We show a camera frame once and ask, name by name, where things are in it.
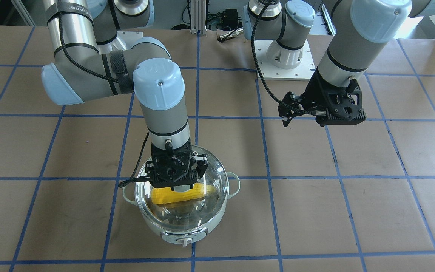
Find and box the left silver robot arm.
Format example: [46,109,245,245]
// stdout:
[243,0,435,127]

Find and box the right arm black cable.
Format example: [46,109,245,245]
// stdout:
[57,8,174,188]

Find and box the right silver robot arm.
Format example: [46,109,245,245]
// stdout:
[41,0,208,192]

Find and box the yellow corn cob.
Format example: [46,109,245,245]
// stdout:
[150,184,216,205]

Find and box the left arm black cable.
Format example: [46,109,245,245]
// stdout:
[251,0,325,116]

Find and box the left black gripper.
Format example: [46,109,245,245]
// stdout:
[278,70,366,127]

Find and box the pale green cooking pot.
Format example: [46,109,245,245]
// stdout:
[122,145,241,248]

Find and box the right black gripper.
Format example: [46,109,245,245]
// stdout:
[145,146,208,190]

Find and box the glass pot lid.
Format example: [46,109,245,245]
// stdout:
[135,146,228,229]

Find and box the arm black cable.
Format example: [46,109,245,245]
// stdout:
[57,8,174,188]
[251,0,325,116]

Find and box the aluminium frame post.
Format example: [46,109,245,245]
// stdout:
[190,0,207,36]

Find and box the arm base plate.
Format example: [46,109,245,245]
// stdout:
[255,40,315,81]

